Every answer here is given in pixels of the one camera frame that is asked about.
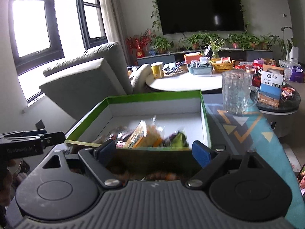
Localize yellow woven basket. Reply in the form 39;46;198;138
211;58;235;72

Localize black wall television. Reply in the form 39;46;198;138
155;0;246;35

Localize yellow canister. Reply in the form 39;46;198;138
151;62;164;79

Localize blue and white carton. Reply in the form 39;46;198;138
257;68;285;108

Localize person's left hand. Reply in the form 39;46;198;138
0;159;15;207

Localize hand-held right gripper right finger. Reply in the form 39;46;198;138
186;140;265;188

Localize green potted plant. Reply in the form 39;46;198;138
226;32;243;49
154;36;173;53
260;35;272;50
245;35;260;49
187;34;205;50

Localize teal basket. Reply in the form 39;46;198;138
187;61;213;76

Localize purple bag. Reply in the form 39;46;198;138
289;66;304;83

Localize round white table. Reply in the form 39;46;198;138
145;72;224;92

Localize large dark-framed window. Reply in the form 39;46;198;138
8;0;65;65

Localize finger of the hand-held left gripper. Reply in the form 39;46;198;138
22;132;66;148
1;129;47;137

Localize orange box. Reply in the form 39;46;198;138
184;54;202;64

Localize green cardboard box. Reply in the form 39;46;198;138
64;90;212;172

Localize dark round side table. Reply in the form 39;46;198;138
257;82;302;137

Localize white humidifier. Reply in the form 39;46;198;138
289;46;299;62

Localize grey armchair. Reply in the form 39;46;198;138
39;42;152;130

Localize spider plant in vase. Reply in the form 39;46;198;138
204;37;226;59

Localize red snack packets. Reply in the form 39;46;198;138
281;87;296;98

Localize narrow dark-framed window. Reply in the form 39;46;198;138
74;0;108;49

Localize tall leafy floor plant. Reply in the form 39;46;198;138
269;26;293;60

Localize red flower arrangement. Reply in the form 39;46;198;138
126;30;155;58

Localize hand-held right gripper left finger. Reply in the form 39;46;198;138
40;139;123;188

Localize beige curtain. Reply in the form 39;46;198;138
98;0;130;65

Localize clear glass mug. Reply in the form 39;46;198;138
222;71;260;116

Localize pile of snack packets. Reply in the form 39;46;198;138
93;116;190;149

